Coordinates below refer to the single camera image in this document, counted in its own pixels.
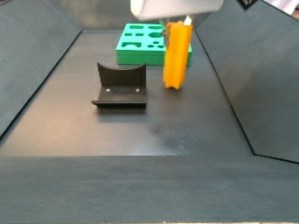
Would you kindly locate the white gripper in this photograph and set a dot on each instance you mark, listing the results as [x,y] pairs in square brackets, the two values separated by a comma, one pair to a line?
[154,9]

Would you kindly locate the orange star-shaped prism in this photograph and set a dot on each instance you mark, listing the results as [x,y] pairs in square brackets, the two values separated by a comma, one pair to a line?
[180,35]

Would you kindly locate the green shape-sorting board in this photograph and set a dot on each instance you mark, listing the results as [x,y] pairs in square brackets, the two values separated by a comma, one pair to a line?
[142,45]

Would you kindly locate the black curved holder stand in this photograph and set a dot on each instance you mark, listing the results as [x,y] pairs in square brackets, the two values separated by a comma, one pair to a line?
[122,87]

